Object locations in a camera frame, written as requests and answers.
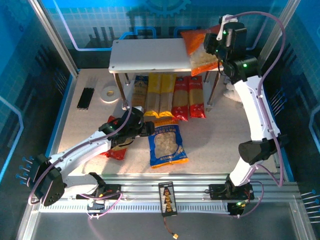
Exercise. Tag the orange pasta bag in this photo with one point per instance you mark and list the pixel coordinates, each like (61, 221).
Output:
(197, 42)

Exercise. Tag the blue pasta bag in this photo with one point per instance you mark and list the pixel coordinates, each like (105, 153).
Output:
(165, 142)

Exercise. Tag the red macaroni bag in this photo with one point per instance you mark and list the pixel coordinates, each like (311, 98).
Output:
(116, 152)

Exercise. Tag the dark blue spaghetti pack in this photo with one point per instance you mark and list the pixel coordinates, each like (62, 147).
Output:
(140, 90)

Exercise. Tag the yellow spaghetti pack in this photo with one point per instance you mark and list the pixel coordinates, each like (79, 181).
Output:
(153, 87)
(167, 87)

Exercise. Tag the red spaghetti pack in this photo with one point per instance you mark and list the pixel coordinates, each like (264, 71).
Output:
(180, 100)
(196, 97)

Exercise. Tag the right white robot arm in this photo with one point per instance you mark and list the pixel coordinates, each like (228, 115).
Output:
(255, 107)

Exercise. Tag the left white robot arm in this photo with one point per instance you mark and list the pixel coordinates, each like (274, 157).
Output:
(82, 150)

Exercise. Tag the white two-tier shelf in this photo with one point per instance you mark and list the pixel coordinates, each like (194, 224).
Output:
(150, 55)

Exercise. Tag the white plush toy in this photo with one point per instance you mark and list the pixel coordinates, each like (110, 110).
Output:
(231, 93)

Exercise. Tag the white tape roll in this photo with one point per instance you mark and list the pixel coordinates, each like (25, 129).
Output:
(110, 93)

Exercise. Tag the black ribbed block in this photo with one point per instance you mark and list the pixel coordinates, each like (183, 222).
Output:
(85, 98)

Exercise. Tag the black control board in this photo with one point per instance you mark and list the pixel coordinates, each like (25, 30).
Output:
(168, 197)

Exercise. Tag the small black electronics box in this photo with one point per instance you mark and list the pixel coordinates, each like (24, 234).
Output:
(236, 208)

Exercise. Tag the aluminium frame post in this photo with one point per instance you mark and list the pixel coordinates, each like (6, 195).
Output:
(271, 37)
(53, 37)

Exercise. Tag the aluminium frame rail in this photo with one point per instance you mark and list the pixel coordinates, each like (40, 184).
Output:
(192, 180)

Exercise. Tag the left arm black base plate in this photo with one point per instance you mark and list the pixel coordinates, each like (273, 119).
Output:
(112, 191)

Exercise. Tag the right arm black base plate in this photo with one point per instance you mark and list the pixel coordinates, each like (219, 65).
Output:
(217, 191)

